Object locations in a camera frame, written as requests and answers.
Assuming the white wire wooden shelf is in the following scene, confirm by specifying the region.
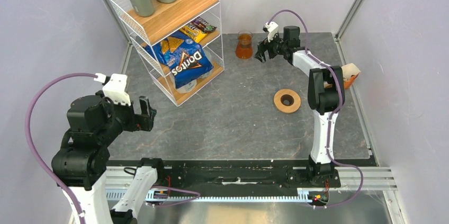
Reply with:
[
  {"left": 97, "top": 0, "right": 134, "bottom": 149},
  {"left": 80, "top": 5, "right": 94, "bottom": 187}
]
[{"left": 109, "top": 0, "right": 225, "bottom": 106}]

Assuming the amber glass carafe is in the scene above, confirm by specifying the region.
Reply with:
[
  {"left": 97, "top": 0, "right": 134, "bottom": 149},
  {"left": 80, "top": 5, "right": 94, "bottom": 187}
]
[{"left": 235, "top": 30, "right": 253, "bottom": 59}]

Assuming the coffee filter box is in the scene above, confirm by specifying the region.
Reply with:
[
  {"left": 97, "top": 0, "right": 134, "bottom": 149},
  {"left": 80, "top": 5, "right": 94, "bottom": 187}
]
[{"left": 341, "top": 63, "right": 361, "bottom": 90}]

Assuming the yellow candy bag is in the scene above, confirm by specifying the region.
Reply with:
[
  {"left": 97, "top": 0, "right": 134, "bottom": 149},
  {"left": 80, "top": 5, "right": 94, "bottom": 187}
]
[{"left": 179, "top": 23, "right": 208, "bottom": 43}]

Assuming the brown candy bag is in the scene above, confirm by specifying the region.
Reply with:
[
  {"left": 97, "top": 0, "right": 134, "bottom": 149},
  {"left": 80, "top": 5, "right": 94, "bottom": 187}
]
[{"left": 191, "top": 16, "right": 217, "bottom": 33}]

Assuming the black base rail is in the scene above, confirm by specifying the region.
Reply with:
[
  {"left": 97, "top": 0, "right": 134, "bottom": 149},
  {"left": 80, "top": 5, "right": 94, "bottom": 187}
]
[{"left": 105, "top": 159, "right": 378, "bottom": 199}]

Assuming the wooden ring dripper holder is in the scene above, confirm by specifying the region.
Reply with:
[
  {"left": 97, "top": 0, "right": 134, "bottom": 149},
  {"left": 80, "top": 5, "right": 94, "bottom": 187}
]
[{"left": 273, "top": 88, "right": 301, "bottom": 114}]

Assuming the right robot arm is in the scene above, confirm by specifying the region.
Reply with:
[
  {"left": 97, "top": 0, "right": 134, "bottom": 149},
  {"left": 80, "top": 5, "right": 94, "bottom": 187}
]
[{"left": 255, "top": 22, "right": 345, "bottom": 186}]

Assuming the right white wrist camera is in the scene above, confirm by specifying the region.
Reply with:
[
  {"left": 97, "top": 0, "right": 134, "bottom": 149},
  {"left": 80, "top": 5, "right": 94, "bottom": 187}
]
[{"left": 263, "top": 21, "right": 279, "bottom": 42}]

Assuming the blue Doritos bag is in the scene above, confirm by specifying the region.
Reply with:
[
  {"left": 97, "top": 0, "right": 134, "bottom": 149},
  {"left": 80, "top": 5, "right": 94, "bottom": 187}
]
[{"left": 144, "top": 31, "right": 213, "bottom": 88}]

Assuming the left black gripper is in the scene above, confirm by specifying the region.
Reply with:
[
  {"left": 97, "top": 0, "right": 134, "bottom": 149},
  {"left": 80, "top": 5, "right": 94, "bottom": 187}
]
[{"left": 97, "top": 88, "right": 157, "bottom": 142}]

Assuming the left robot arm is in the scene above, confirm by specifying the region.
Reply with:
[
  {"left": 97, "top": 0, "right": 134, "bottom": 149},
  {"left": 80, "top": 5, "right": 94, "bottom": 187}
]
[{"left": 51, "top": 91, "right": 166, "bottom": 223}]

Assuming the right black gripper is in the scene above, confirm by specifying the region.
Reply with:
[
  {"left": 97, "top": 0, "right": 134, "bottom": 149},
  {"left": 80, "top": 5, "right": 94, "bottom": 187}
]
[{"left": 254, "top": 30, "right": 287, "bottom": 63}]

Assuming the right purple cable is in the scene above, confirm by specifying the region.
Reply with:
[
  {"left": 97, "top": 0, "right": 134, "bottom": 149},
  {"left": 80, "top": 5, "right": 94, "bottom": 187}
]
[{"left": 268, "top": 9, "right": 364, "bottom": 210}]

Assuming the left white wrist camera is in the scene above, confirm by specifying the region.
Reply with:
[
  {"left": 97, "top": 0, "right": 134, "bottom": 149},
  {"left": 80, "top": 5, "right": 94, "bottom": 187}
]
[{"left": 94, "top": 73, "right": 131, "bottom": 106}]

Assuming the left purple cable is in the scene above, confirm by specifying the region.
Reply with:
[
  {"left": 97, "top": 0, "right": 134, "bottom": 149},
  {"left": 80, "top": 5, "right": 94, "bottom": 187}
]
[{"left": 24, "top": 72, "right": 99, "bottom": 224}]

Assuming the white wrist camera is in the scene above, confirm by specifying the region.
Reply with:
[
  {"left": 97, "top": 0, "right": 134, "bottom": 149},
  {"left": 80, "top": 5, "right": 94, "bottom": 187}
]
[
  {"left": 263, "top": 21, "right": 279, "bottom": 42},
  {"left": 94, "top": 73, "right": 131, "bottom": 106}
]

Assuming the purple cable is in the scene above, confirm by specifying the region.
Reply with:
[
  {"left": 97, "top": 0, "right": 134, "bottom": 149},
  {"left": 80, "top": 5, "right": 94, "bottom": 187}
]
[
  {"left": 24, "top": 72, "right": 99, "bottom": 224},
  {"left": 268, "top": 9, "right": 364, "bottom": 210}
]

